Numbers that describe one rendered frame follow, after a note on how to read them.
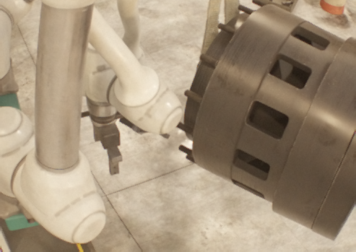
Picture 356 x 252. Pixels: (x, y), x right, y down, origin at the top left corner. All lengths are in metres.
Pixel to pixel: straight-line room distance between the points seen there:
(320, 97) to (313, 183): 0.21
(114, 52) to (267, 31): 0.45
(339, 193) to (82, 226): 0.62
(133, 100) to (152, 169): 1.31
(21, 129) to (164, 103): 0.34
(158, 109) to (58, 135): 0.29
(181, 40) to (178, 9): 0.30
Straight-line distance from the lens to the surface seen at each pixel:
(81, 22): 0.98
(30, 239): 1.99
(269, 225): 2.45
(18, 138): 1.30
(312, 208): 1.46
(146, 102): 1.29
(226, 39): 1.55
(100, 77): 1.39
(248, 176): 1.52
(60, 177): 1.17
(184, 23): 3.38
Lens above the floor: 1.97
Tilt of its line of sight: 43 degrees down
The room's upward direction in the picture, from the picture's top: 5 degrees clockwise
